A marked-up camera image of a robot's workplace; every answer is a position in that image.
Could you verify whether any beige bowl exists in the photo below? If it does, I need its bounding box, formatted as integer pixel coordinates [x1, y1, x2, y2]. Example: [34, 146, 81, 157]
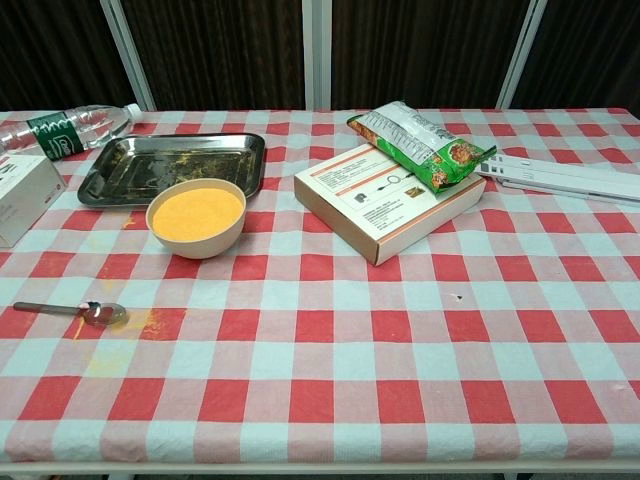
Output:
[145, 177, 248, 260]

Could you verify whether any flat box with orange print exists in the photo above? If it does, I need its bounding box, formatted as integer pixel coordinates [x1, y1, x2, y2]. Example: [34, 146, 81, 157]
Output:
[293, 143, 488, 267]

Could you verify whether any white folding stand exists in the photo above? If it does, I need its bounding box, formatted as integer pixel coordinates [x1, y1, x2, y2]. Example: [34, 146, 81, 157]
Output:
[473, 152, 640, 207]

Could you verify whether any clear plastic water bottle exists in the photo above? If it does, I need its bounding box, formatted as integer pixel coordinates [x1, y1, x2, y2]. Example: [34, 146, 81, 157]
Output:
[0, 102, 143, 161]

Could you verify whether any green snack bag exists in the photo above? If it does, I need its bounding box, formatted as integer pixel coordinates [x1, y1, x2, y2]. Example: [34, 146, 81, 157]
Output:
[347, 100, 499, 196]

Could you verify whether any small white product box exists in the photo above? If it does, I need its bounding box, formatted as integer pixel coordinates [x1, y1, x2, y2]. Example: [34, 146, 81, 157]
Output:
[0, 153, 69, 249]

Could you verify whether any white partition post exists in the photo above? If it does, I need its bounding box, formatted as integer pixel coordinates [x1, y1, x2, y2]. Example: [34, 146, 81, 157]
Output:
[496, 0, 550, 110]
[301, 0, 335, 111]
[98, 0, 157, 112]

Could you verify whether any red white checked tablecloth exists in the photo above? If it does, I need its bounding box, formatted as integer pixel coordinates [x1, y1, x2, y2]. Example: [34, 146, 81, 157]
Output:
[0, 107, 640, 466]

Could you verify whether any metal spoon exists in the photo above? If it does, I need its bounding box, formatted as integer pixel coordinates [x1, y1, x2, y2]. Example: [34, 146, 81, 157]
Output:
[12, 301, 130, 330]

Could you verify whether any stainless steel tray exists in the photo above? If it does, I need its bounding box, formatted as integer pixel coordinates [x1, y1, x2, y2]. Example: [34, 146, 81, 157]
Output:
[76, 132, 267, 209]

